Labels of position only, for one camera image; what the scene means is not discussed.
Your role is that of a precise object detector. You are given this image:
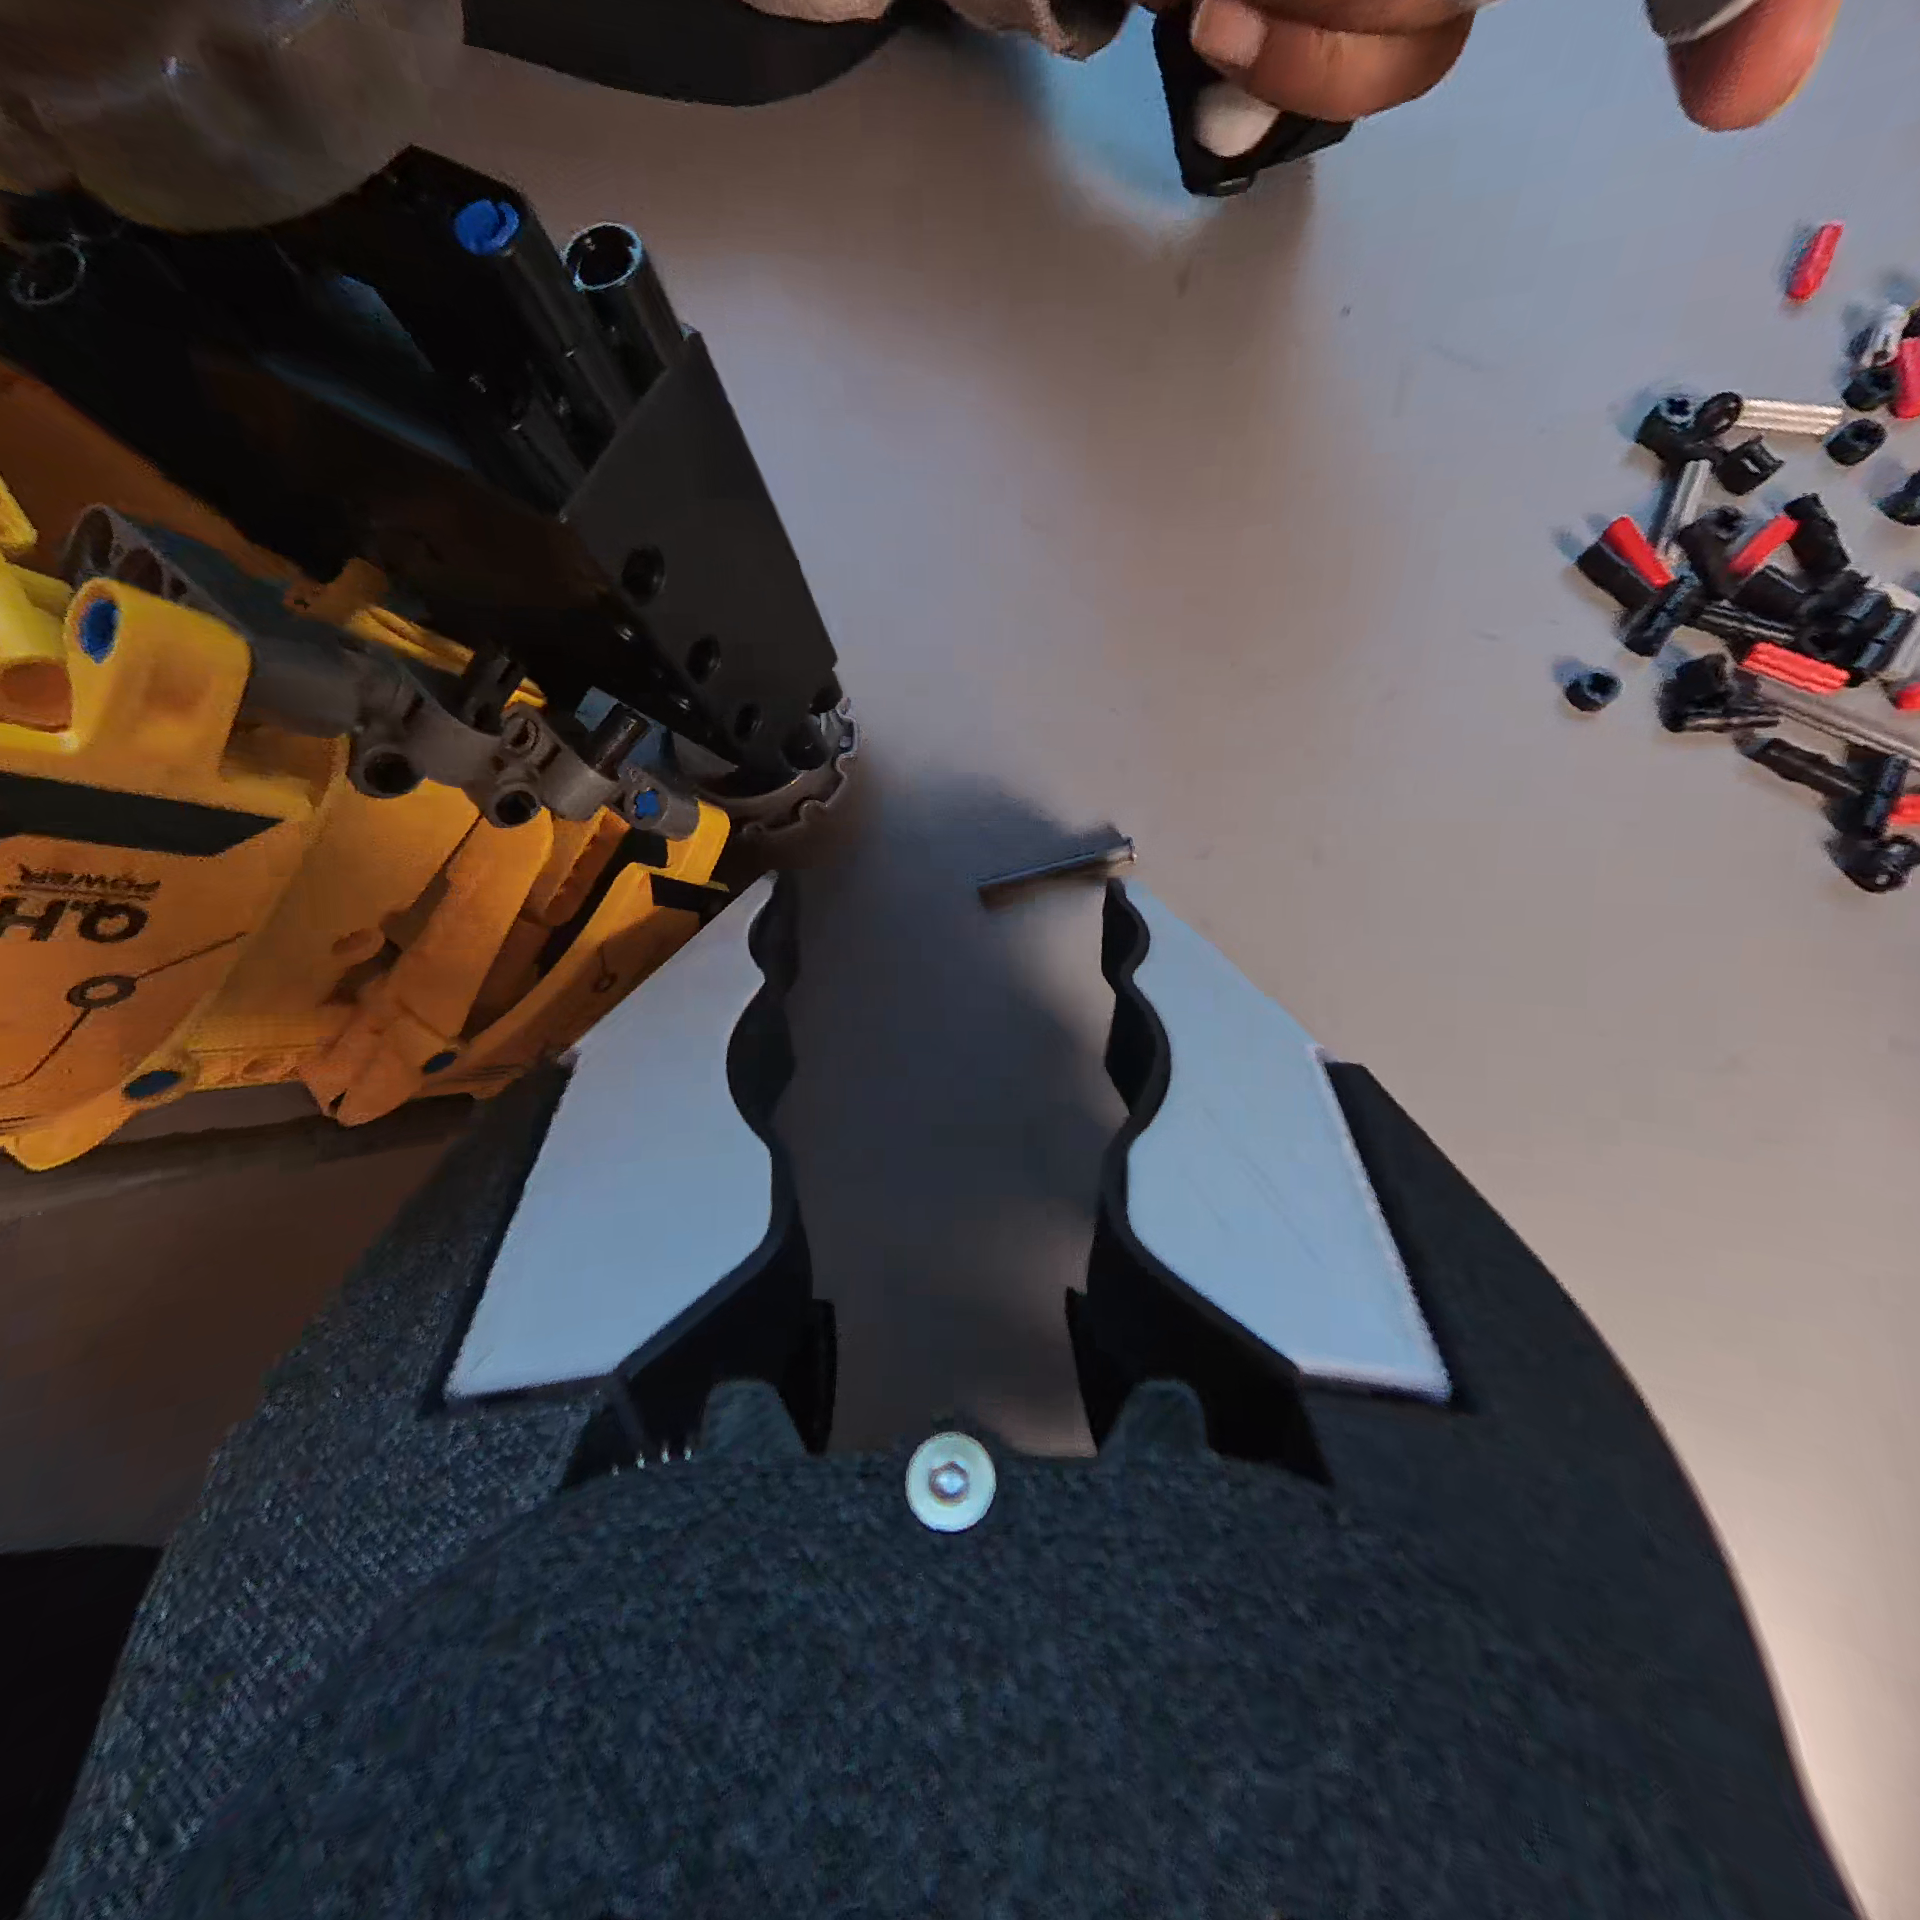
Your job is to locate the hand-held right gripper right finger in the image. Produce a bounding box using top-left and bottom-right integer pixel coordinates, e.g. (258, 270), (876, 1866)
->
(1066, 875), (1458, 1439)

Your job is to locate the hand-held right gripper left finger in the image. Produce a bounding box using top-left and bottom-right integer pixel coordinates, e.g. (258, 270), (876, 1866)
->
(442, 870), (825, 1439)

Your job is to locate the grey toy wheel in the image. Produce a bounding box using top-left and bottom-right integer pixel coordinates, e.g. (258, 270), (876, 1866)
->
(718, 693), (859, 836)

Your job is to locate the yellow toy brick vehicle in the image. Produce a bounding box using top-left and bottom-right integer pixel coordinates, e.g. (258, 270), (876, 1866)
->
(0, 140), (859, 1172)

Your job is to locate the person's left forearm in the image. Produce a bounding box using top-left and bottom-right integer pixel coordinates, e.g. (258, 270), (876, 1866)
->
(885, 0), (1151, 61)

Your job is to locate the person's left hand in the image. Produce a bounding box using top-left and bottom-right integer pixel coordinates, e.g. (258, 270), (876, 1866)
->
(1163, 0), (1847, 130)

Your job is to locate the black textured pad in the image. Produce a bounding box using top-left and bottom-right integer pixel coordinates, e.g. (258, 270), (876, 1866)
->
(459, 0), (909, 111)

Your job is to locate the pile of small brick pins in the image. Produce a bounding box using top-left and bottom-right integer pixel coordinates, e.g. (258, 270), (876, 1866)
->
(1562, 222), (1920, 895)

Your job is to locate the beige printed sweatshirt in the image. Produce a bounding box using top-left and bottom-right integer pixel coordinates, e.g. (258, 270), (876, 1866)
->
(0, 0), (468, 234)

